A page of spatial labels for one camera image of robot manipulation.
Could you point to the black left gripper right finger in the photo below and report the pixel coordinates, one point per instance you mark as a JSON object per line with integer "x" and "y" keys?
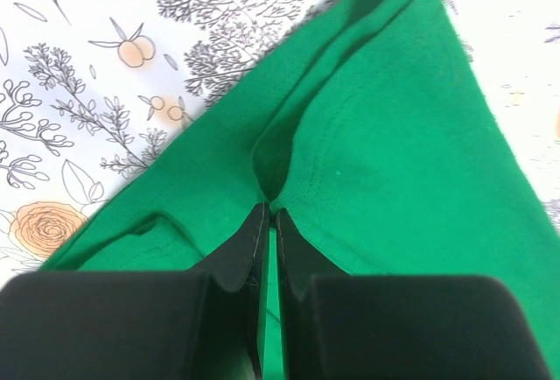
{"x": 339, "y": 326}

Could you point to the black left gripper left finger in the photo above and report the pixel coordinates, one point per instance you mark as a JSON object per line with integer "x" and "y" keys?
{"x": 206, "y": 322}

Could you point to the green t shirt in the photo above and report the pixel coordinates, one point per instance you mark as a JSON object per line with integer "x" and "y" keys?
{"x": 368, "y": 126}

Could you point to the floral table mat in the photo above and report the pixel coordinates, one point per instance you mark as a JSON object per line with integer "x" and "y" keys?
{"x": 93, "y": 90}

